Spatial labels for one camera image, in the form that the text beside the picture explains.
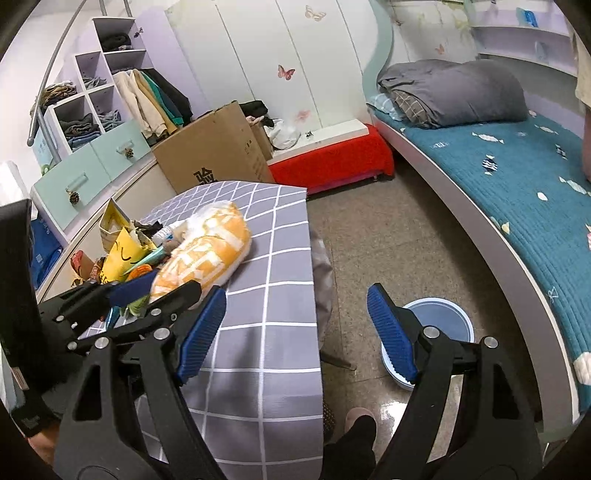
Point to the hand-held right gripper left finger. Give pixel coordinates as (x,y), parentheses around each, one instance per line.
(203,332)

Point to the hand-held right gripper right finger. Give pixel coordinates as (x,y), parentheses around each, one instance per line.
(390,337)

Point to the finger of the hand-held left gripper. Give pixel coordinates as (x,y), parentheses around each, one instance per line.
(134,288)
(175,297)

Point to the blue white plastic bin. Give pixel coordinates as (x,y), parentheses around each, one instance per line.
(438,318)

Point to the orange white plastic bag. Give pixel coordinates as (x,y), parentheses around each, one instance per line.
(207,249)

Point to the person's left forearm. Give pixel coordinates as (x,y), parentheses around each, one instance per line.
(41,443)

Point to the pile of crumpled wrappers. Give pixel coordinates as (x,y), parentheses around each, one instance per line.
(143,267)

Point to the yellow paper bag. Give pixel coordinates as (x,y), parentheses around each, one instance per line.
(122,258)

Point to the blue cloth bag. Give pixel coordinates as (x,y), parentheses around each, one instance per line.
(44,254)

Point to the metal table leg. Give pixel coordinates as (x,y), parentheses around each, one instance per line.
(339,361)

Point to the yellow white paper carton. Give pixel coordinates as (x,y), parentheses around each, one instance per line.
(111,226)

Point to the grey checked tablecloth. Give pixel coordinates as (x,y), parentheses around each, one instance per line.
(268,277)

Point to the pink slipper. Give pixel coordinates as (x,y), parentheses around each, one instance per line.
(355,415)

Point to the mint green drawer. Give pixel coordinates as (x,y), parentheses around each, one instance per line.
(60,194)
(115,152)

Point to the black perforated stool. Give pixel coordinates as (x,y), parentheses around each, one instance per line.
(328,424)

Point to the pink slipper foot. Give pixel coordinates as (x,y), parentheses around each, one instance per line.
(346,452)

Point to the bed with teal cover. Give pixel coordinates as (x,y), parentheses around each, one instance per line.
(461,203)

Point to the large brown cardboard box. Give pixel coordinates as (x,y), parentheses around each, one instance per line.
(217,147)

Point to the folded jeans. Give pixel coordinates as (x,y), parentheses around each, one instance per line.
(110,121)

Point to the red fabric bench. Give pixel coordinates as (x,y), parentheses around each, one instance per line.
(332,161)

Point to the row of hanging clothes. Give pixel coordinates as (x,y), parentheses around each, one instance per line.
(147,101)

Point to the teal quilted bed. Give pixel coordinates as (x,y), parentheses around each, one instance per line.
(508,184)

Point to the black clothes heap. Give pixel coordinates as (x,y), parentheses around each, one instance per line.
(254,108)

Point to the white slab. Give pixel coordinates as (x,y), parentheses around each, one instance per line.
(323,136)

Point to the lilac open shelf unit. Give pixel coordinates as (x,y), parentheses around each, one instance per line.
(99,60)

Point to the grey checked blanket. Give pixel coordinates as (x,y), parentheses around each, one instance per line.
(408,106)

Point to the blue striped pillow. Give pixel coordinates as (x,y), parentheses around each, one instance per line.
(381,104)

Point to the black folded clothes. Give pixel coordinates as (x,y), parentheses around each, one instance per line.
(115,42)

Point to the pink butterfly sticker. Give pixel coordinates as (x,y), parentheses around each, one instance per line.
(286,72)

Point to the white wardrobe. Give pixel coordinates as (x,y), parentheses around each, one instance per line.
(258,60)

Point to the grey duvet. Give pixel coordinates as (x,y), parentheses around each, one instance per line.
(471,92)

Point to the lilac wall shelf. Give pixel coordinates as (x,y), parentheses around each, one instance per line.
(517,41)

